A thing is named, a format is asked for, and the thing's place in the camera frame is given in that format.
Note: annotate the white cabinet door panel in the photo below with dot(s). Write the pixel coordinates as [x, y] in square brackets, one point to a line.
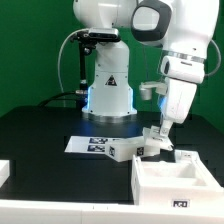
[154, 140]

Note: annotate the small white cabinet door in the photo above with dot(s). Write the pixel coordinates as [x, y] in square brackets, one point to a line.
[186, 156]

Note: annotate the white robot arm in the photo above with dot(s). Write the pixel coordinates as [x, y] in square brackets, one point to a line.
[183, 30]

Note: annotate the white front border rail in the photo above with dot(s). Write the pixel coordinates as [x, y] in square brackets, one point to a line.
[35, 212]

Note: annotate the black camera on stand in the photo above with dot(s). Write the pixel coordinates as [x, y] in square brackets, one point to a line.
[88, 39]

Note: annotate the white left border rail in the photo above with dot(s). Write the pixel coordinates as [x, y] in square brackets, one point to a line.
[4, 171]

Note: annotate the white border rail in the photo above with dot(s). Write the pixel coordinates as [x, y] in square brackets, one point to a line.
[4, 171]
[35, 212]

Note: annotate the white cabinet top block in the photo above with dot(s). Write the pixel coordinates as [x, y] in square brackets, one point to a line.
[124, 149]

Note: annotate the white paper with markers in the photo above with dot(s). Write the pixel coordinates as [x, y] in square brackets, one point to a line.
[87, 145]

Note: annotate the white cabinet box body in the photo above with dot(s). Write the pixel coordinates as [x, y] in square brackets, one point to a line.
[174, 185]

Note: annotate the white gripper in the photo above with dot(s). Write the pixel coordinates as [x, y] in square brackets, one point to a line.
[176, 103]

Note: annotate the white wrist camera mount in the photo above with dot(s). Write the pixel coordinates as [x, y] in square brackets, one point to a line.
[146, 89]

